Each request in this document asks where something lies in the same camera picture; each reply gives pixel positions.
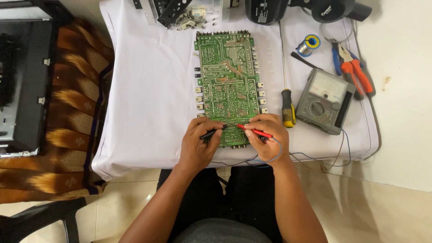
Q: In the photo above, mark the person's right hand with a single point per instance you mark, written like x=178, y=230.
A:
x=270, y=141

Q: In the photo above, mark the person's left hand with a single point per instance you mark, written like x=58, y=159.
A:
x=193, y=152

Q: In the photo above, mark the red multimeter probe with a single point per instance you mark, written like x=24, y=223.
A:
x=253, y=131

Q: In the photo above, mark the black multimeter probe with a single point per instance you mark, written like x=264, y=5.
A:
x=212, y=132

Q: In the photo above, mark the person's black trousers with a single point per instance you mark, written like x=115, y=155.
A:
x=222, y=199

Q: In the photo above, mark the white table cloth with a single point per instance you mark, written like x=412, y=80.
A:
x=152, y=101

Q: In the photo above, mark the grey analog multimeter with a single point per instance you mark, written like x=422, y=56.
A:
x=324, y=101

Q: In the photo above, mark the green circuit board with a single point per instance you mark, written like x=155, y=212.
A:
x=228, y=88

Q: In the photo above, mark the person's grey shirt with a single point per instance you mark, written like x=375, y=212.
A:
x=221, y=231

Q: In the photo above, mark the black flat tool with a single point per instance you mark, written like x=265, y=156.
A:
x=305, y=61

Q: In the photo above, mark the brown patterned cloth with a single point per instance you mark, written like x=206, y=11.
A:
x=72, y=111

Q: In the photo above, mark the black round appliance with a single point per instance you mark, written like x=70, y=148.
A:
x=266, y=10

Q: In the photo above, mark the heap of small metal parts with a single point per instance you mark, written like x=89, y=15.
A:
x=192, y=18

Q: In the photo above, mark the black hair dryer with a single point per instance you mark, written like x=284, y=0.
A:
x=337, y=10

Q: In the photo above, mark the silver metal panel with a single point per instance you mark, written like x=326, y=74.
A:
x=148, y=10

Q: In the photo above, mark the black plastic chair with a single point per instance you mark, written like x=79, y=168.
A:
x=37, y=216

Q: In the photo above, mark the black electronics chassis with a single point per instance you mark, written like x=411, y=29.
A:
x=23, y=87

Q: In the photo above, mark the black metal bracket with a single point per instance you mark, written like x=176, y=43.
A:
x=172, y=11

